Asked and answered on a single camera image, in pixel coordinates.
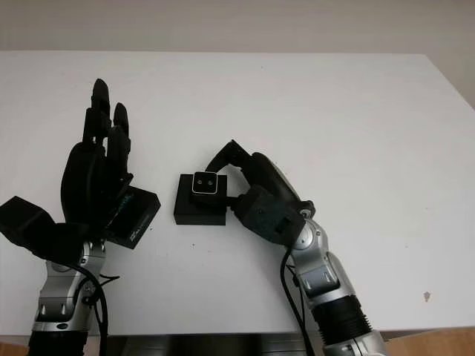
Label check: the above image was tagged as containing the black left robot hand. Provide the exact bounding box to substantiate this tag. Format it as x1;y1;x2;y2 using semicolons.
59;77;135;231

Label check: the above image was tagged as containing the black box base with foam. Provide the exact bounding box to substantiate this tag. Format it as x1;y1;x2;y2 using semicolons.
172;173;228;226

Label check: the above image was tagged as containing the small silver depth camera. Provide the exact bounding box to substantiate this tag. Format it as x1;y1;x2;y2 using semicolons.
191;171;219;205

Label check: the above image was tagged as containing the black RealSense box lid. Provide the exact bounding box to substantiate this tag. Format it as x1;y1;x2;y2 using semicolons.
105;185;162;249

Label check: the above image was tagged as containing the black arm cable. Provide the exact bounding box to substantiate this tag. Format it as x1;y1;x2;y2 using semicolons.
280;251;317;356
79;259;120;356

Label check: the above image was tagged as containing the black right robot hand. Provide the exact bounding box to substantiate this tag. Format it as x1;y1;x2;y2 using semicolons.
206;139;300;203

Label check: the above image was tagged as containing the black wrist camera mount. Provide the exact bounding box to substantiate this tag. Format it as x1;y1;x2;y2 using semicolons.
0;196;91;265
232;186;304;245

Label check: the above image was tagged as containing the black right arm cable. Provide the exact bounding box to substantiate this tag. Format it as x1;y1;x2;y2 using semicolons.
280;251;317;356

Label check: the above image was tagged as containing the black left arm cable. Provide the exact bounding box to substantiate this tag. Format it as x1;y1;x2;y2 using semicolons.
79;259;120;356

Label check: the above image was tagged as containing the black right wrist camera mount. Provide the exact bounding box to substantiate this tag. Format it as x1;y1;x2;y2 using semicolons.
232;186;304;245

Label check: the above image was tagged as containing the dark grey robot torso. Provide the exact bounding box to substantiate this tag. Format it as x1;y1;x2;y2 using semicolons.
122;333;309;356

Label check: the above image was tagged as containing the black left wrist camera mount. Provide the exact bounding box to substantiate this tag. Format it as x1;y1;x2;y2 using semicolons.
0;196;91;265

